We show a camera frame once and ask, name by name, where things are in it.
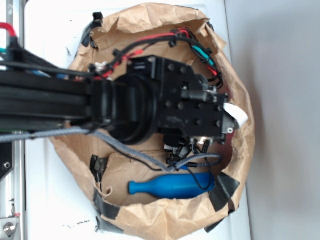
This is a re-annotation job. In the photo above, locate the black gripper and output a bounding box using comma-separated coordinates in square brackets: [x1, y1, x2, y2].
[126, 55, 248, 142]

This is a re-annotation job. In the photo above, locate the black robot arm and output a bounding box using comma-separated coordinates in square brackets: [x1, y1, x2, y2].
[0, 45, 249, 145]

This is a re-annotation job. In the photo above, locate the brown paper bag tray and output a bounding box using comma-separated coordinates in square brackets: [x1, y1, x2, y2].
[51, 3, 256, 240]

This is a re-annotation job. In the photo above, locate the red black wire bundle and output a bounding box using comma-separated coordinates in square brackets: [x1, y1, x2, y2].
[88, 27, 225, 88]

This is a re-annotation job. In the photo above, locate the grey braided cable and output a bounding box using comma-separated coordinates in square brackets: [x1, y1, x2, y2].
[0, 126, 223, 173]

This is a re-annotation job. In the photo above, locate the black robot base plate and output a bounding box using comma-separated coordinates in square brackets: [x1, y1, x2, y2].
[0, 142, 13, 181]

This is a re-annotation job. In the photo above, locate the aluminium frame rail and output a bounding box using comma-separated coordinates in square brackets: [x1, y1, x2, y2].
[0, 0, 28, 240]

